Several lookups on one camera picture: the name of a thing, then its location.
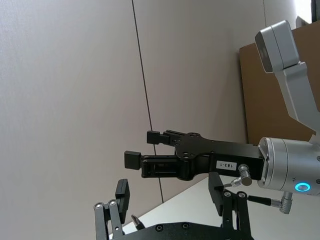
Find small brown pointed tool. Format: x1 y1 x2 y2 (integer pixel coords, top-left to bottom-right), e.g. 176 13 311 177
130 214 146 232

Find thin dark cable silver plugs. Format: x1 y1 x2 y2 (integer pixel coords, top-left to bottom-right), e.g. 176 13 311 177
223 163 293 215

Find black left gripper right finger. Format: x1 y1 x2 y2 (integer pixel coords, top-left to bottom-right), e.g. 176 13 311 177
207 171 253 237

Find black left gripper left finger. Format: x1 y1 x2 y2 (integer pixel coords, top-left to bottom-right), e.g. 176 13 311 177
93 178 131 240

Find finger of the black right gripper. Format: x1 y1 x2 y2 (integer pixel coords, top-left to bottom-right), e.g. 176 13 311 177
123 150 186 179
146 129 187 148

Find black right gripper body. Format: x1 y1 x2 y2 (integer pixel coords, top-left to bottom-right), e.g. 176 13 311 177
174 132 265 182

